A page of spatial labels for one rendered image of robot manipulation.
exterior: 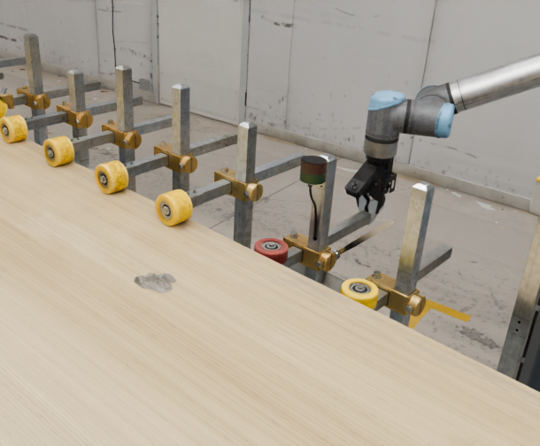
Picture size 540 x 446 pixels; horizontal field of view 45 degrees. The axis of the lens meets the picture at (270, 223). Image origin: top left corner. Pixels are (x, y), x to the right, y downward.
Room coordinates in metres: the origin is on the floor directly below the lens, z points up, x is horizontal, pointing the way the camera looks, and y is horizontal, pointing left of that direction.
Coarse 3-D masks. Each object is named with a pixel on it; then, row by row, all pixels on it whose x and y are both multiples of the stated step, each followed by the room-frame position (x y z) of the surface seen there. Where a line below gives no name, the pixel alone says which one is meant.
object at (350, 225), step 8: (352, 216) 1.61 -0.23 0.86; (360, 216) 1.61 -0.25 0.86; (368, 216) 1.63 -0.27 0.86; (336, 224) 1.56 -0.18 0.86; (344, 224) 1.56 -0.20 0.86; (352, 224) 1.57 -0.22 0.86; (360, 224) 1.60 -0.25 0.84; (328, 232) 1.51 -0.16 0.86; (336, 232) 1.51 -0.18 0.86; (344, 232) 1.54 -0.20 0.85; (352, 232) 1.57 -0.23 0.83; (328, 240) 1.48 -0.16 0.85; (336, 240) 1.51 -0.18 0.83; (296, 248) 1.41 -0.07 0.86; (288, 256) 1.36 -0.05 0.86; (296, 256) 1.38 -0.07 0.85; (288, 264) 1.36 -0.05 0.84
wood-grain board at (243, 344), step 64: (0, 192) 1.53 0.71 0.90; (64, 192) 1.55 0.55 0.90; (128, 192) 1.58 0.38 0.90; (0, 256) 1.21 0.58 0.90; (64, 256) 1.23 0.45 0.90; (128, 256) 1.25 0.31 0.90; (192, 256) 1.26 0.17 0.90; (256, 256) 1.28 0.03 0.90; (0, 320) 0.98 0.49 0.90; (64, 320) 0.99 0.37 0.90; (128, 320) 1.01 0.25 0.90; (192, 320) 1.02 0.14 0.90; (256, 320) 1.03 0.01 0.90; (320, 320) 1.05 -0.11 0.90; (384, 320) 1.06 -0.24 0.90; (0, 384) 0.81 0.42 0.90; (64, 384) 0.82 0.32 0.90; (128, 384) 0.83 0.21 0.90; (192, 384) 0.84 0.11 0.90; (256, 384) 0.85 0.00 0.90; (320, 384) 0.86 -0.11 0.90; (384, 384) 0.87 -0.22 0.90; (448, 384) 0.89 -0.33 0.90; (512, 384) 0.90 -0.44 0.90
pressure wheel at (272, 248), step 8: (264, 240) 1.35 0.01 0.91; (272, 240) 1.35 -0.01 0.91; (280, 240) 1.36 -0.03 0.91; (256, 248) 1.31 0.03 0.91; (264, 248) 1.32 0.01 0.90; (272, 248) 1.32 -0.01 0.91; (280, 248) 1.32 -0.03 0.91; (288, 248) 1.32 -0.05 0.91; (272, 256) 1.29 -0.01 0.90; (280, 256) 1.29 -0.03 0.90
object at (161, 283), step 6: (138, 276) 1.14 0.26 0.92; (144, 276) 1.15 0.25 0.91; (150, 276) 1.14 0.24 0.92; (156, 276) 1.14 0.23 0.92; (162, 276) 1.16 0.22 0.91; (168, 276) 1.16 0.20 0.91; (138, 282) 1.13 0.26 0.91; (144, 282) 1.12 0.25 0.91; (150, 282) 1.14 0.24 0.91; (156, 282) 1.13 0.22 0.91; (162, 282) 1.12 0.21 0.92; (168, 282) 1.14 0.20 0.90; (156, 288) 1.11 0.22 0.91; (162, 288) 1.12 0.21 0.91; (168, 288) 1.12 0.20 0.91
